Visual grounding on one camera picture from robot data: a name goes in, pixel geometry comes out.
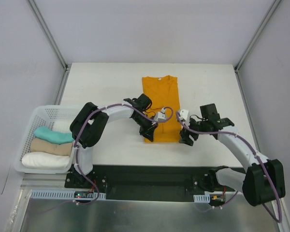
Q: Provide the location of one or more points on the right aluminium frame post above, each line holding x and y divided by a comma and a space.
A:
257, 34

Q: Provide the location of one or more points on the orange t shirt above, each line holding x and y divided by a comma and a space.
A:
163, 91

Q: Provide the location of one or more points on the teal rolled t shirt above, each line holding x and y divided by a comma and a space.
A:
53, 137

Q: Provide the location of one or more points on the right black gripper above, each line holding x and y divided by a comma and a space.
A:
190, 132

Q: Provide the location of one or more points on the left aluminium frame post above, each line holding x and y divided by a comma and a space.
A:
46, 31

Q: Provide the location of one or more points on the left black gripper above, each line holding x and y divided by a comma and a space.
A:
147, 128

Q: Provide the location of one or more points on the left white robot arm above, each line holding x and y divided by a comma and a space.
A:
88, 126

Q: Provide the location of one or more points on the white plastic basket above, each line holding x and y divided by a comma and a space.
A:
56, 118

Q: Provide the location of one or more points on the left white cable duct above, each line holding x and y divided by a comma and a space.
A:
66, 195

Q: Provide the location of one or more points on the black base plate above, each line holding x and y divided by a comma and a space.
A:
199, 173

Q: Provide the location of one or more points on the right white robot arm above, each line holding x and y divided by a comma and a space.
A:
263, 178

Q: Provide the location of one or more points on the right white cable duct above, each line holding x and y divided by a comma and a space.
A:
202, 198

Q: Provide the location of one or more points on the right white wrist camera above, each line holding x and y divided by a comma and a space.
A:
182, 115

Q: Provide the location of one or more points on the white rolled t shirt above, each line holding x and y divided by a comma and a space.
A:
42, 160

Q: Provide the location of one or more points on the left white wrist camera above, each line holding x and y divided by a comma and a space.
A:
161, 115

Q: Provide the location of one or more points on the white cable duct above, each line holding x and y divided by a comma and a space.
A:
66, 195
202, 198

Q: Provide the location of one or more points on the beige rolled t shirt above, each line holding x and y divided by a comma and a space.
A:
39, 145

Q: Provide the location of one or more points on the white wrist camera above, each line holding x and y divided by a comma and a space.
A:
161, 115
182, 115

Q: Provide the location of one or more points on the aluminium frame post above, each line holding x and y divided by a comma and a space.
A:
46, 31
257, 34

